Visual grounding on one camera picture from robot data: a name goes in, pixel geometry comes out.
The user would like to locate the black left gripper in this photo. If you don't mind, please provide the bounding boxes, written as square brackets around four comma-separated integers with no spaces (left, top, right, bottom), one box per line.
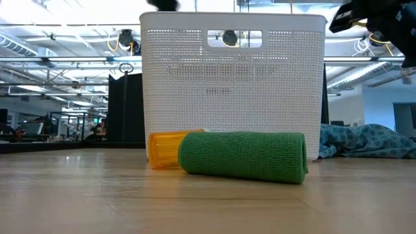
[146,0,180,12]

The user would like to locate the white perforated plastic basket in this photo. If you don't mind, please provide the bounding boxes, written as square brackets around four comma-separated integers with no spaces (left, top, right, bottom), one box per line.
[138,11,328,162]

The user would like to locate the blue patterned cloth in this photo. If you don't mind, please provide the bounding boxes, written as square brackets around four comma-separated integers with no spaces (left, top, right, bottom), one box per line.
[318,123,416,160]

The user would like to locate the orange pill bottle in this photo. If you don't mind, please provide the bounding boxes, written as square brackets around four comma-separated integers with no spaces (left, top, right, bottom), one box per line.
[148,129,206,170]

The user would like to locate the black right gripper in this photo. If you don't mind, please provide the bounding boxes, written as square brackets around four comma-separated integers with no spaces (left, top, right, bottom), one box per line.
[329,0,416,69]

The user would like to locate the silver ventilation duct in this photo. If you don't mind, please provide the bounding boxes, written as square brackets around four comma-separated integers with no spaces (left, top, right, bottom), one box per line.
[326,61,396,92]

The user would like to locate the black ceiling device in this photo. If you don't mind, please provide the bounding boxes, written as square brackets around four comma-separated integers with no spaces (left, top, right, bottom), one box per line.
[222,30,239,46]
[118,29,135,49]
[369,31,385,46]

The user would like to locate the person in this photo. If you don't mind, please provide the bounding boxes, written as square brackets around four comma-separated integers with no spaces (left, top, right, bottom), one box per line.
[94,118,108,141]

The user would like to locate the green bandage roll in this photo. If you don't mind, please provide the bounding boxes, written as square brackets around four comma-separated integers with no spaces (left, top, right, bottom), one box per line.
[177,131,309,185]

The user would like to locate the black pole with ring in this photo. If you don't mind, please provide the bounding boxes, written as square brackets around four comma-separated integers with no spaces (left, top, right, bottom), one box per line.
[118,62,135,144]

